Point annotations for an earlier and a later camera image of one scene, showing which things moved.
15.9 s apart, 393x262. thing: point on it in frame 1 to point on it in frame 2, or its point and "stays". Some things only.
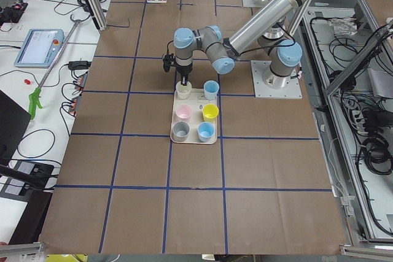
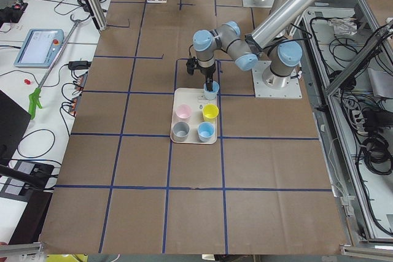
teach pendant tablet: (41, 48) stays
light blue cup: (210, 89) stays
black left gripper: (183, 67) to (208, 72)
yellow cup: (210, 111) stays
